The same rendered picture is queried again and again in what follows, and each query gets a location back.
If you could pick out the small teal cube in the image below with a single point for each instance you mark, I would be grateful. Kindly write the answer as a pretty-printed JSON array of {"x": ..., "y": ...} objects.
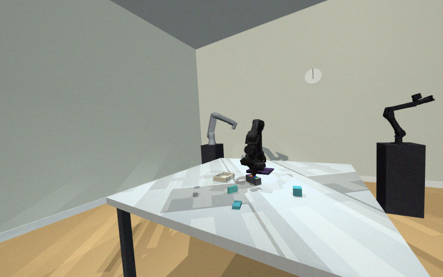
[{"x": 297, "y": 191}]

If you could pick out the beige square tray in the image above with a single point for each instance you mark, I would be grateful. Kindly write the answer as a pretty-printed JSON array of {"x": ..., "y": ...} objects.
[{"x": 224, "y": 177}]

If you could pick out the teal rectangular block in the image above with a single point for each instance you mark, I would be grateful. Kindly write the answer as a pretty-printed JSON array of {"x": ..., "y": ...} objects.
[
  {"x": 236, "y": 205},
  {"x": 232, "y": 189}
]

